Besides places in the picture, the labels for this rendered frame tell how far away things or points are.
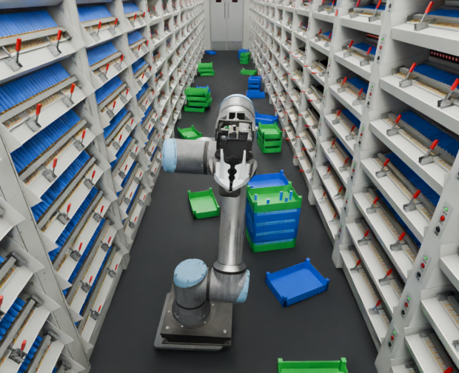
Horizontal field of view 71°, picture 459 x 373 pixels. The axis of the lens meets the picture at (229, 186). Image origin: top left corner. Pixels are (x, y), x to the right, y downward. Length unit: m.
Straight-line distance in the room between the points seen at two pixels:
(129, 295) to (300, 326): 0.95
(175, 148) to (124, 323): 1.24
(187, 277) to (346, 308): 0.93
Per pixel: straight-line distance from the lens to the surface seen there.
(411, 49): 1.67
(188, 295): 1.52
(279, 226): 2.10
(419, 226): 1.35
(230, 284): 1.48
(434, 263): 1.27
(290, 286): 2.00
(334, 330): 1.87
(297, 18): 3.64
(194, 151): 0.83
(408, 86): 1.48
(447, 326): 1.32
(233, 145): 0.60
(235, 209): 1.40
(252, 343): 1.76
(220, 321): 1.66
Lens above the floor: 1.46
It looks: 31 degrees down
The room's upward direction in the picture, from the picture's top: straight up
